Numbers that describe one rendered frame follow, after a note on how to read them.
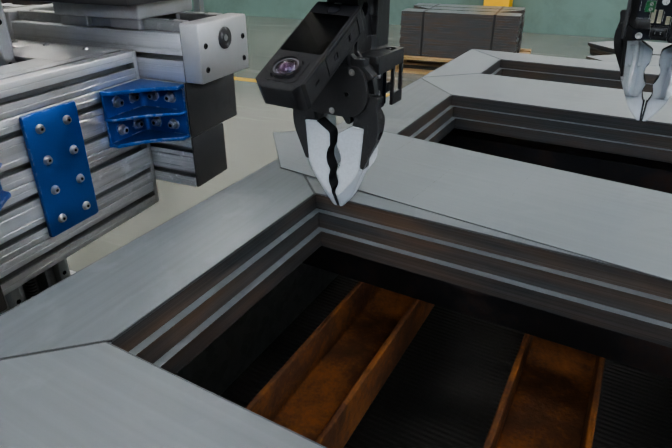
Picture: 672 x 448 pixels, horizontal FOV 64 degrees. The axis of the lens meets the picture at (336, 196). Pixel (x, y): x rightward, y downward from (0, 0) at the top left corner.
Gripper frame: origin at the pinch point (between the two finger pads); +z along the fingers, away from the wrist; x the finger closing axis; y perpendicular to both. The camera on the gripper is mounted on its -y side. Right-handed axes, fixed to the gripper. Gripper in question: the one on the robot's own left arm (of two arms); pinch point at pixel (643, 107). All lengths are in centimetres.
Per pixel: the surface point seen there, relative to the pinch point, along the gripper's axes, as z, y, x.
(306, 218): 7.5, 30.4, -27.4
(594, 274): 7.5, 27.4, -0.7
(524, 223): 6.0, 23.9, -7.4
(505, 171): 5.9, 12.3, -12.1
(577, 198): 6.1, 15.7, -3.9
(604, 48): 8, -89, -12
